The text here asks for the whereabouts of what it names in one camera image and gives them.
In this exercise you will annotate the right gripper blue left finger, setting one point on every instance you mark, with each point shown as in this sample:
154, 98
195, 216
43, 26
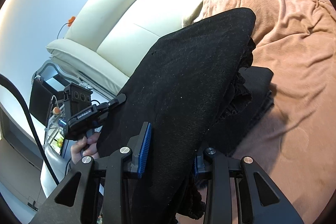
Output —
75, 199

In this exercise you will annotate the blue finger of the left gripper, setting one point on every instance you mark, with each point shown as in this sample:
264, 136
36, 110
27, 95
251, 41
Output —
117, 101

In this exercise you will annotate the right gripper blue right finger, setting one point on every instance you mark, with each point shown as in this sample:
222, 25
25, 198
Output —
259, 200

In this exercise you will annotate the black pants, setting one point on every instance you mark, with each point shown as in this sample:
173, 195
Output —
187, 82

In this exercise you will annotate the person's left hand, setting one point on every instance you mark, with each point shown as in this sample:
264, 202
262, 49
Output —
85, 147

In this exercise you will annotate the white bedside desk unit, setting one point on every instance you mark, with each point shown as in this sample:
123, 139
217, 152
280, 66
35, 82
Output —
56, 147

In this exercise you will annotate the black monitor screen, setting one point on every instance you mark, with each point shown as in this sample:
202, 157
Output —
41, 98

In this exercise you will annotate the cream padded headboard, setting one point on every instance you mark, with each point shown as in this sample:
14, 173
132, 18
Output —
109, 38

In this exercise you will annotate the folded black garment left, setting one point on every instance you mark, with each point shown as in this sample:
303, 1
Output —
252, 100

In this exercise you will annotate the orange bed blanket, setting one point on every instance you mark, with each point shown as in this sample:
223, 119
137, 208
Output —
295, 142

